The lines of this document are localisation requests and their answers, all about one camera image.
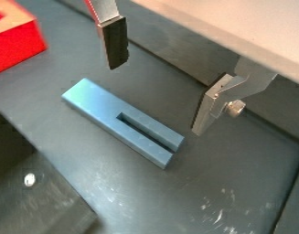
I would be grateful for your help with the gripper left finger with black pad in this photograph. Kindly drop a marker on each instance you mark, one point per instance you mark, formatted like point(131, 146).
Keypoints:
point(110, 27)

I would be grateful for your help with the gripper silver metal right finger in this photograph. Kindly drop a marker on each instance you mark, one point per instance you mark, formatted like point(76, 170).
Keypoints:
point(223, 97)

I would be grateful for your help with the light blue double-square block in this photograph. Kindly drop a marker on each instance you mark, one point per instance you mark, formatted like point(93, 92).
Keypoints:
point(145, 135)

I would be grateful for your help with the red shape-sorting board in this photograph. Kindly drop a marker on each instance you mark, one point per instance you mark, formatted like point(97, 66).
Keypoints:
point(21, 40)

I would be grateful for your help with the black curved holder stand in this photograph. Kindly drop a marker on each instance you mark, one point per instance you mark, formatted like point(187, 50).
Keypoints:
point(38, 203)

